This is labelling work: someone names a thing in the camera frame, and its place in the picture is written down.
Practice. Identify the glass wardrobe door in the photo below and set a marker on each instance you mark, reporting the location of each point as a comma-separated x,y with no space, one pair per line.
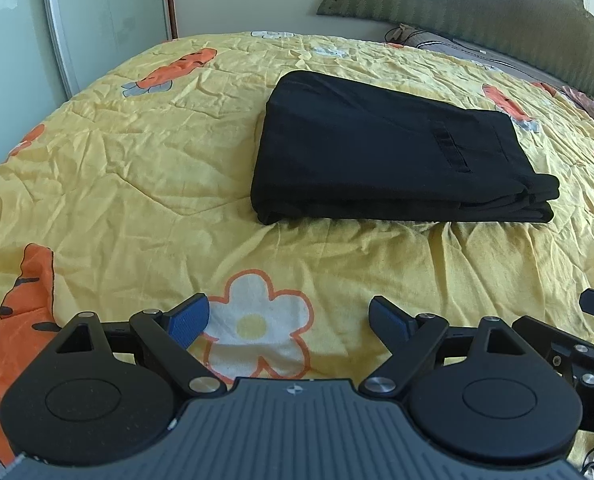
91,37
30,85

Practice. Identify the grey patterned pillow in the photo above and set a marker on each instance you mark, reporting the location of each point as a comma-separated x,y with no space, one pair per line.
409,36

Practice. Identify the green padded headboard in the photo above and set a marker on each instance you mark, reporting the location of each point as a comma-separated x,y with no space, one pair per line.
554,36

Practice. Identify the pink cloth on bed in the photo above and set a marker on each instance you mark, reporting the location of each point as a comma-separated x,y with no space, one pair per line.
592,107

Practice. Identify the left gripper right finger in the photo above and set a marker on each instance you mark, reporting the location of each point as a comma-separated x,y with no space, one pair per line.
479,393

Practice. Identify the black pants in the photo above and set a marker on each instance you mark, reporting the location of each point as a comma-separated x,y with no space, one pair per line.
340,149

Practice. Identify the left glass wardrobe door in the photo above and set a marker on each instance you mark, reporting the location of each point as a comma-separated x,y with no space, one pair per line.
30,85

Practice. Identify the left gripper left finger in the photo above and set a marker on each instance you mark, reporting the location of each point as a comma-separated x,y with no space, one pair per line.
101,392

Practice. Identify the right glass wardrobe door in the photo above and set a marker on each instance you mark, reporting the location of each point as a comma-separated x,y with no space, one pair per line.
91,37

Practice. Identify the yellow floral bedspread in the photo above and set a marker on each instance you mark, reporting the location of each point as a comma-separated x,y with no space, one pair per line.
135,194

